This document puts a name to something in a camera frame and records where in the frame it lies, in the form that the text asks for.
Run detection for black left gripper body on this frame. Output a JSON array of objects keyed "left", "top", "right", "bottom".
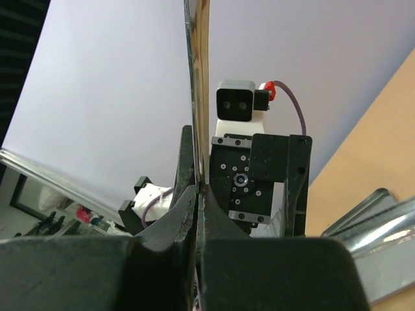
[{"left": 209, "top": 133, "right": 313, "bottom": 236}]

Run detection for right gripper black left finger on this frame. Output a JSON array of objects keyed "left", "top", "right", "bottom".
[{"left": 1, "top": 186, "right": 196, "bottom": 310}]

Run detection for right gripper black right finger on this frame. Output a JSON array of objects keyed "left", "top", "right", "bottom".
[{"left": 198, "top": 185, "right": 370, "bottom": 310}]

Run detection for metal serving tongs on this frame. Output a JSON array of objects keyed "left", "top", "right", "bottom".
[{"left": 184, "top": 0, "right": 210, "bottom": 186}]

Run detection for silver tin lid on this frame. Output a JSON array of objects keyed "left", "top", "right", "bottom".
[{"left": 321, "top": 188, "right": 414, "bottom": 303}]

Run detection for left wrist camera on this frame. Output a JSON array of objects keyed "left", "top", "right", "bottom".
[{"left": 215, "top": 80, "right": 276, "bottom": 137}]

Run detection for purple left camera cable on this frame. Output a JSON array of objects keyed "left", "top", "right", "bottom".
[{"left": 139, "top": 80, "right": 308, "bottom": 227}]

